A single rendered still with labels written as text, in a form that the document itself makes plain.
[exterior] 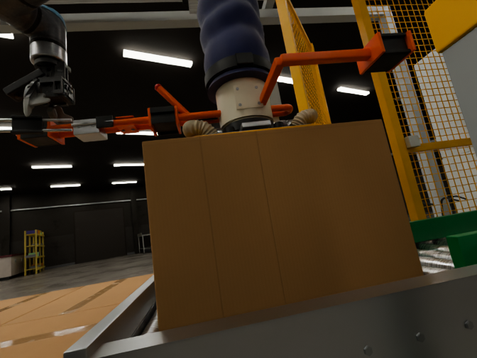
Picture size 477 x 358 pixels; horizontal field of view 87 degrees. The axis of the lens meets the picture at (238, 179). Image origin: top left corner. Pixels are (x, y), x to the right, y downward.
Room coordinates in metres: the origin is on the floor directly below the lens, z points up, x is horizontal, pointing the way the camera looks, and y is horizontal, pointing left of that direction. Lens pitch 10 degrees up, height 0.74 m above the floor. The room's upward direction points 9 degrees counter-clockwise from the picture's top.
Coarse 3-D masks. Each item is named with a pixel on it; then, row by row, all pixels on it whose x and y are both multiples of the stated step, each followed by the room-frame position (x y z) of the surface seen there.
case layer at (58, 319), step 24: (72, 288) 1.37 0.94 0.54; (96, 288) 1.26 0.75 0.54; (120, 288) 1.16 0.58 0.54; (0, 312) 1.05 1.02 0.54; (24, 312) 0.98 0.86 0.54; (48, 312) 0.92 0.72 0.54; (72, 312) 0.87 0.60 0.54; (96, 312) 0.82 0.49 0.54; (0, 336) 0.72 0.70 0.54; (24, 336) 0.69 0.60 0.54; (48, 336) 0.66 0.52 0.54; (72, 336) 0.63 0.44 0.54
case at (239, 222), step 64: (320, 128) 0.60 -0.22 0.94; (192, 192) 0.54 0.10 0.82; (256, 192) 0.57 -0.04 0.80; (320, 192) 0.59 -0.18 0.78; (384, 192) 0.62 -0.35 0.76; (192, 256) 0.54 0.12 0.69; (256, 256) 0.56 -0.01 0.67; (320, 256) 0.59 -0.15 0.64; (384, 256) 0.61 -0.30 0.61; (192, 320) 0.54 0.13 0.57
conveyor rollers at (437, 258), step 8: (432, 240) 1.11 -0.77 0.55; (440, 240) 1.08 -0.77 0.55; (424, 248) 1.03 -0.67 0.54; (432, 248) 1.00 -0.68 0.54; (440, 248) 0.97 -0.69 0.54; (448, 248) 0.94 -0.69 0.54; (424, 256) 0.84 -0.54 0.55; (432, 256) 0.89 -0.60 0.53; (440, 256) 0.87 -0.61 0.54; (448, 256) 0.84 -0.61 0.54; (424, 264) 0.82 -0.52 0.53; (432, 264) 0.79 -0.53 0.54; (440, 264) 0.77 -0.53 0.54; (448, 264) 0.75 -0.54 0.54; (424, 272) 0.72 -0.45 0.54; (432, 272) 0.69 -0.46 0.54; (152, 320) 0.64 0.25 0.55; (152, 328) 0.58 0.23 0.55
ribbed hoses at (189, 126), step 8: (304, 112) 0.67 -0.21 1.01; (312, 112) 0.67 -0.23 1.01; (192, 120) 0.63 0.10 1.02; (296, 120) 0.67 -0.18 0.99; (304, 120) 0.67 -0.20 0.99; (312, 120) 0.68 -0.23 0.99; (184, 128) 0.64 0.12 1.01; (192, 128) 0.63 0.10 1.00; (200, 128) 0.63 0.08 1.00; (208, 128) 0.63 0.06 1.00; (192, 136) 0.69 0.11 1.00
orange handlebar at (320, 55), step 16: (368, 48) 0.53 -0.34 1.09; (272, 64) 0.53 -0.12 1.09; (288, 64) 0.51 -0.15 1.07; (304, 64) 0.52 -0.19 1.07; (272, 80) 0.57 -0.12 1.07; (192, 112) 0.71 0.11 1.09; (208, 112) 0.72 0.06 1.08; (272, 112) 0.79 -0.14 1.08; (288, 112) 0.78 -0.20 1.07; (64, 128) 0.66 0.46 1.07; (112, 128) 0.71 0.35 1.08; (128, 128) 0.70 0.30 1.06; (144, 128) 0.73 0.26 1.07
